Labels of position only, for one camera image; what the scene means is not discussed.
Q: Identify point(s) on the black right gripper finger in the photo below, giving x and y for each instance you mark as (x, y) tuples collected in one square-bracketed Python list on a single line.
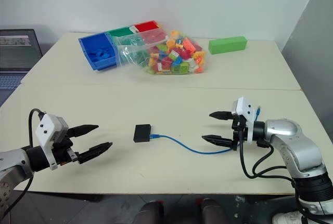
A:
[(222, 115), (218, 141)]

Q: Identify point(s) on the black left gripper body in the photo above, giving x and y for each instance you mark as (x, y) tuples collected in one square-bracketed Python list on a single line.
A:
[(63, 151)]

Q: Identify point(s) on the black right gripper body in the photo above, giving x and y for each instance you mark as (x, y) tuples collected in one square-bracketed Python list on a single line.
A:
[(240, 133)]

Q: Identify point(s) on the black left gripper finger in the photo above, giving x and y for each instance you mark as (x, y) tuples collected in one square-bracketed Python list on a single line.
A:
[(95, 150), (83, 129)]

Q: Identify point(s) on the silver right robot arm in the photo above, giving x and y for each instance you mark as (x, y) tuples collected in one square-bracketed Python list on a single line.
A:
[(291, 141)]

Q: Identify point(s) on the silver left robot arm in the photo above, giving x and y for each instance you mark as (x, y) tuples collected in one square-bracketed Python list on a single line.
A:
[(13, 163)]

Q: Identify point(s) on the small black box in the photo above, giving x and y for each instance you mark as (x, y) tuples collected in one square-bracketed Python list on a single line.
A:
[(142, 133)]

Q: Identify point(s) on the green rectangular block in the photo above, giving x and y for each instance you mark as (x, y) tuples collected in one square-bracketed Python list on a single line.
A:
[(227, 44)]

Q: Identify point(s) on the dark rounded shape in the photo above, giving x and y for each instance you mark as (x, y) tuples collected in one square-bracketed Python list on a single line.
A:
[(153, 213), (214, 212)]

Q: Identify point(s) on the blue toy bricks heap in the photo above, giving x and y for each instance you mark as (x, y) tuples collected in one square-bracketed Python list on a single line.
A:
[(101, 54)]

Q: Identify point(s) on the clear bag of toy bricks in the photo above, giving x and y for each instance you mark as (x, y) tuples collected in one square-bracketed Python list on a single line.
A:
[(169, 55)]

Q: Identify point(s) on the blue plastic bin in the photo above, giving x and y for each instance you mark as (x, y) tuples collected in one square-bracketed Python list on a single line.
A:
[(89, 44)]

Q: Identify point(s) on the green plastic bin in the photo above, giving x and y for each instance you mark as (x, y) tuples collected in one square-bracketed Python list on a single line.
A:
[(118, 32)]

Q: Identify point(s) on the grey laptop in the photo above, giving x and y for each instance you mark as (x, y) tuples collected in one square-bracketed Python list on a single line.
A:
[(17, 50)]

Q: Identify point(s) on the grey partition panel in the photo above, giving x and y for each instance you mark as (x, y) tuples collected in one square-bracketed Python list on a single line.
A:
[(312, 52)]

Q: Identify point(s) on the red plastic bin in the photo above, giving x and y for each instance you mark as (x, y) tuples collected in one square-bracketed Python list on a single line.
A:
[(145, 26)]

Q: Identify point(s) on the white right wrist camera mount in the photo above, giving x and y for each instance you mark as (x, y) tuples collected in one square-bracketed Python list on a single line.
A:
[(245, 109)]

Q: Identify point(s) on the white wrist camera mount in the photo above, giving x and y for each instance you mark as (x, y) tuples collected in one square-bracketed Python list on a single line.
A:
[(245, 109), (45, 130)]

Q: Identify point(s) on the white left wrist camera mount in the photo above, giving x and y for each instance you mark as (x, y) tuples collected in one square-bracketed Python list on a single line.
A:
[(45, 130)]

